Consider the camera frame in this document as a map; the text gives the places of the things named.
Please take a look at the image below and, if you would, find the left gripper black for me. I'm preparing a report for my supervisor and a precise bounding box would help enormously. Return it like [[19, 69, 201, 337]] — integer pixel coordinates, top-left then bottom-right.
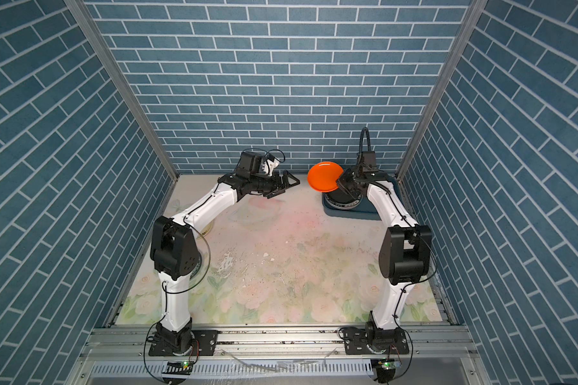
[[247, 170, 299, 198]]

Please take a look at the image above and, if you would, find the black plate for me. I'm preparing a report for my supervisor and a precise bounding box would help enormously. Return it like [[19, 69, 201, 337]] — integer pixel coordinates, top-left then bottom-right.
[[324, 189, 363, 211]]

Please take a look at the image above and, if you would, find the orange plate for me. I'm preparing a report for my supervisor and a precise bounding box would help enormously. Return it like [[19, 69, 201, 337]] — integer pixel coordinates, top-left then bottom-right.
[[307, 161, 344, 193]]

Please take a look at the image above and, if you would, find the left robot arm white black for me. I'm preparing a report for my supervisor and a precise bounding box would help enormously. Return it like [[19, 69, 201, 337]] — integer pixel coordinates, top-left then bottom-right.
[[150, 170, 300, 356]]

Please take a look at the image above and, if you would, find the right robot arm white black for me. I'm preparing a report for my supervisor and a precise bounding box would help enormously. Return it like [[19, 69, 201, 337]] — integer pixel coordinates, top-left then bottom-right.
[[337, 168, 432, 354]]

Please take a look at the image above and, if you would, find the teal plastic bin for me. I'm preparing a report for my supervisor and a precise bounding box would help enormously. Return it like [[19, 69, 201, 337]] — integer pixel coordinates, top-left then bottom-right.
[[322, 172, 399, 221]]

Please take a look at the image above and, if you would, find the cream yellow plate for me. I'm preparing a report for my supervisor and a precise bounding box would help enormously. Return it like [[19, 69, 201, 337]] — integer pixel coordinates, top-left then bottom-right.
[[201, 221, 215, 237]]

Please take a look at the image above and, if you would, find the teal patterned plate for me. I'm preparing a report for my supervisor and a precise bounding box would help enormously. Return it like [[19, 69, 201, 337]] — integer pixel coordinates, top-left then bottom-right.
[[190, 250, 203, 279]]

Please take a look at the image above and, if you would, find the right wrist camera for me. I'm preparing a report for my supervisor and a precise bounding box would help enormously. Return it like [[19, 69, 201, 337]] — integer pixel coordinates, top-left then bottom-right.
[[357, 127, 377, 172]]

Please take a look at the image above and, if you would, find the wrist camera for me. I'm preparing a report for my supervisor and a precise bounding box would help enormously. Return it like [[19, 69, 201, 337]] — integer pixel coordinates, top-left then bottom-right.
[[357, 127, 377, 172], [234, 148, 286, 178]]

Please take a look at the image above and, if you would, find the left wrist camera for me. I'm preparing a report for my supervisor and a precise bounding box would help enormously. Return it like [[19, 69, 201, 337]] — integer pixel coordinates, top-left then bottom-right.
[[234, 148, 286, 178]]

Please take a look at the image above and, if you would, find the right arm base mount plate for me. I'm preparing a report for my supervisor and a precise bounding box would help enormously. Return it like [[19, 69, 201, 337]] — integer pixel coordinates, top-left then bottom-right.
[[337, 327, 409, 355]]

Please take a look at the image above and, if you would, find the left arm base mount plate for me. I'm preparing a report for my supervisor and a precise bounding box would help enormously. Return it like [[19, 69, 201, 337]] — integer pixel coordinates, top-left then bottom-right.
[[146, 330, 218, 357]]

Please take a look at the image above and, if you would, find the aluminium front rail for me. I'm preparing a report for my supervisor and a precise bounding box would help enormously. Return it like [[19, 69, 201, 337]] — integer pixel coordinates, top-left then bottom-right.
[[66, 323, 489, 384]]

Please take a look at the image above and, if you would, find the right aluminium corner post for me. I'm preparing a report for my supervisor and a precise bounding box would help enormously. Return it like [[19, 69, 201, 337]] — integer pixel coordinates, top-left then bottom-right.
[[396, 0, 487, 181]]

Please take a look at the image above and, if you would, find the aluminium corner post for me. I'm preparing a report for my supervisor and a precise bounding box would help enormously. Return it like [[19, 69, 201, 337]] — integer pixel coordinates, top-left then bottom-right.
[[64, 0, 179, 182], [396, 0, 487, 181]]

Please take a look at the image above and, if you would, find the left aluminium corner post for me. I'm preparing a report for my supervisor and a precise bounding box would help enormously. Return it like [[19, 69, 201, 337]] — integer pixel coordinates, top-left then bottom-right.
[[64, 0, 179, 182]]

